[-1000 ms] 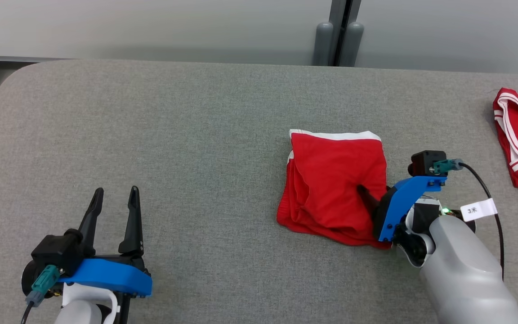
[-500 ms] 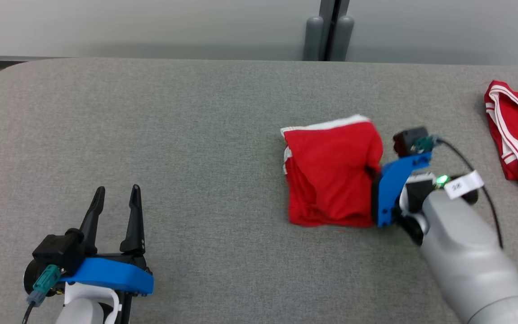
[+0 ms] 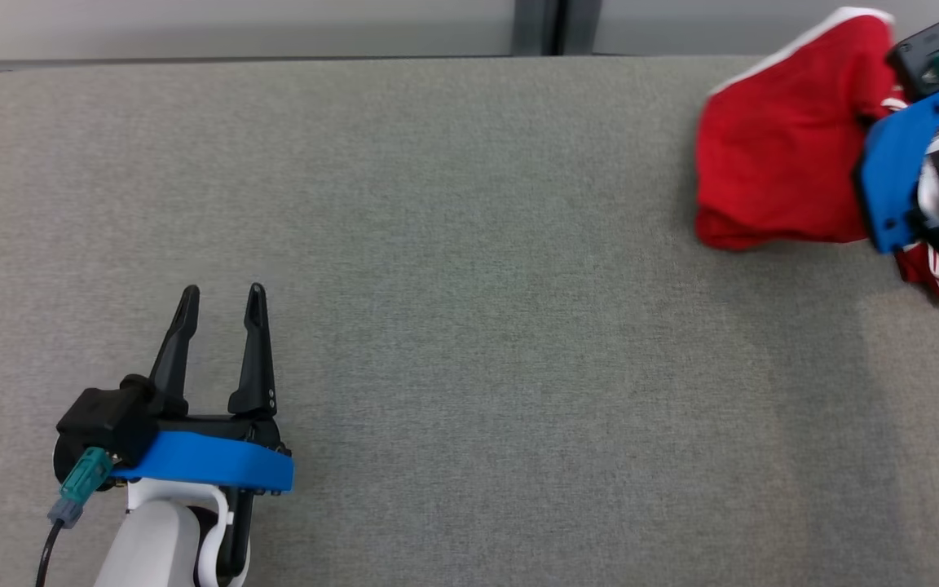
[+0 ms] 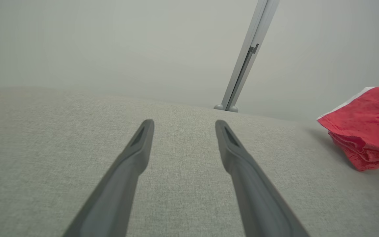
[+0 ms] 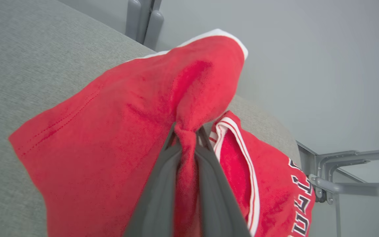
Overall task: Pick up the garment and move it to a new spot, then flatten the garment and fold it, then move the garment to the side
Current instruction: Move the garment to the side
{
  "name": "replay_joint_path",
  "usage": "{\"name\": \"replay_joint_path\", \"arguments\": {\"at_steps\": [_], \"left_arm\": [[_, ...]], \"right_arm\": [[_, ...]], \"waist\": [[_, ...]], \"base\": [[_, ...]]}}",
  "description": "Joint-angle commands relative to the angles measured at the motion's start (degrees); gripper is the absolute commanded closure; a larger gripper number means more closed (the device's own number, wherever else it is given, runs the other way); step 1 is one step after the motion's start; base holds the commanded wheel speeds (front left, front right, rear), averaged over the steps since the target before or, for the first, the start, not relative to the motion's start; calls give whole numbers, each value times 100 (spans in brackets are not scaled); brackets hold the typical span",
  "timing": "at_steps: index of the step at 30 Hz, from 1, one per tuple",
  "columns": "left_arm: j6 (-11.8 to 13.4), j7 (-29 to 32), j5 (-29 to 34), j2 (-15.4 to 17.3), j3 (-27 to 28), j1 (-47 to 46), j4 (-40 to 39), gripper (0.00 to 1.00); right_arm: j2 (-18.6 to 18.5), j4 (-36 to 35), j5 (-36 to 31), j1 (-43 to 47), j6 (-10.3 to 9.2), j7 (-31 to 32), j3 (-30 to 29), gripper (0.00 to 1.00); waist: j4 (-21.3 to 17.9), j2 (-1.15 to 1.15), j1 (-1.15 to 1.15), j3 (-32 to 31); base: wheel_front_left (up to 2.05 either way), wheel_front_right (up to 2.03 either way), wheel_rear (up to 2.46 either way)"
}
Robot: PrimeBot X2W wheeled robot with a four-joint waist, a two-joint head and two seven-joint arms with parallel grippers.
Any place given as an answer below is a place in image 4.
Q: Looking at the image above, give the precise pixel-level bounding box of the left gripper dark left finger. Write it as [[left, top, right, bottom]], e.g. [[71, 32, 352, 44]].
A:
[[63, 119, 155, 237]]

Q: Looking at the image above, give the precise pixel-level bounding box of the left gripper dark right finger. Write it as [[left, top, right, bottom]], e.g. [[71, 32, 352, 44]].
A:
[[215, 119, 310, 237]]

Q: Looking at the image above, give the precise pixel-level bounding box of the grey metal partition post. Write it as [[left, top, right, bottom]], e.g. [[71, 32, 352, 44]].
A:
[[221, 0, 281, 111]]

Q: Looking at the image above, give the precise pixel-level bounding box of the red and white polo shirt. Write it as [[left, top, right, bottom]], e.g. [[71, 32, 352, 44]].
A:
[[316, 86, 379, 172]]

